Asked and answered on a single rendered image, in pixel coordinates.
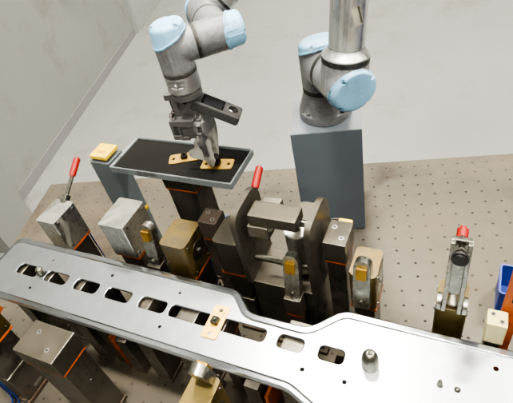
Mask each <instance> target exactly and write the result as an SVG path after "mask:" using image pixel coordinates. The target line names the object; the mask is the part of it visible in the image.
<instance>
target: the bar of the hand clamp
mask: <svg viewBox="0 0 513 403"><path fill-rule="evenodd" d="M474 241H475V239H474V238H469V237H466V236H464V235H461V236H455V235H452V238H451V247H450V253H449V258H448V264H447V273H446V278H445V284H444V289H443V299H442V304H441V311H445V308H446V303H447V293H455V294H459V300H458V306H457V310H456V314H459V315H460V314H461V310H462V306H463V298H464V294H465V289H466V285H467V277H468V273H469V269H470V264H471V256H472V252H473V248H474Z"/></svg>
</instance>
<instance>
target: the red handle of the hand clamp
mask: <svg viewBox="0 0 513 403"><path fill-rule="evenodd" d="M461 235H464V236H466V237H468V235H469V229H467V226H465V225H461V226H460V227H458V228H457V233H456V236H461ZM457 298H458V294H455V293H449V295H448V299H447V303H446V304H447V305H449V306H452V307H456V306H458V301H457Z"/></svg>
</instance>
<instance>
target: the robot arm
mask: <svg viewBox="0 0 513 403"><path fill-rule="evenodd" d="M238 1H239V0H186V2H185V15H186V18H187V21H188V23H184V21H183V19H182V18H181V17H179V16H176V15H171V16H165V17H163V18H159V19H157V20H156V21H154V22H153V23H152V24H151V25H150V27H149V36H150V39H151V42H152V44H153V51H154V52H155V54H156V56H157V60H158V62H159V65H160V67H161V72H162V73H163V76H164V79H165V83H166V85H167V87H168V89H167V91H166V93H164V94H163V97H164V99H165V101H169V104H170V106H171V108H172V111H171V113H170V114H171V116H170V114H169V118H170V119H169V126H170V129H171V130H172V133H173V136H174V139H175V140H182V141H190V140H191V139H192V138H195V140H194V142H193V143H194V146H195V147H194V148H193V149H191V150H190V151H189V156H190V157H191V158H196V159H200V160H204V161H206V162H207V163H208V165H209V166H211V167H214V165H215V162H216V159H217V158H218V155H219V142H218V133H217V124H216V121H215V118H216V119H219V120H221V121H223V122H227V123H229V124H231V125H234V126H236V125H237V124H238V122H239V120H240V118H241V114H242V111H243V109H242V108H241V107H239V106H236V105H233V104H232V103H229V102H226V101H223V100H221V99H219V98H215V97H214V96H211V95H209V94H206V93H203V90H202V87H201V79H200V75H199V73H198V70H197V65H196V62H195V61H196V60H198V59H202V58H206V57H208V56H211V55H214V54H219V53H221V52H224V51H226V50H232V49H233V48H235V47H238V46H241V45H244V44H245V42H246V39H247V34H246V29H245V24H244V21H243V18H242V17H241V14H240V12H239V11H238V10H235V9H233V10H231V9H232V8H233V7H234V6H235V4H236V3H237V2H238ZM368 4H369V0H330V4H329V27H328V32H323V33H318V34H313V35H310V36H308V37H306V38H304V39H302V40H301V41H300V42H299V44H298V55H297V56H299V63H300V74H301V81H302V86H303V94H302V99H301V102H300V118H301V120H302V121H303V122H304V123H306V124H308V125H310V126H315V127H329V126H335V125H338V124H340V123H341V122H344V121H345V120H347V119H348V118H349V117H350V115H351V113H352V111H354V110H358V109H359V108H361V107H362V106H364V105H365V104H366V102H369V100H370V99H371V98H372V96H373V94H374V93H375V91H376V78H375V76H374V74H373V72H371V71H370V70H369V67H370V59H371V52H370V50H369V49H368V48H367V47H366V46H365V39H366V30H367V21H368Z"/></svg>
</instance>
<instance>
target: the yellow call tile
mask: <svg viewBox="0 0 513 403"><path fill-rule="evenodd" d="M117 149H118V147H117V145H111V144H105V143H101V144H100V145H99V146H98V147H97V148H96V149H95V150H94V151H93V152H92V153H91V154H90V155H89V157H90V158H92V159H98V160H104V161H107V160H108V159H109V157H110V156H111V155H112V154H113V153H114V152H115V151H116V150H117Z"/></svg>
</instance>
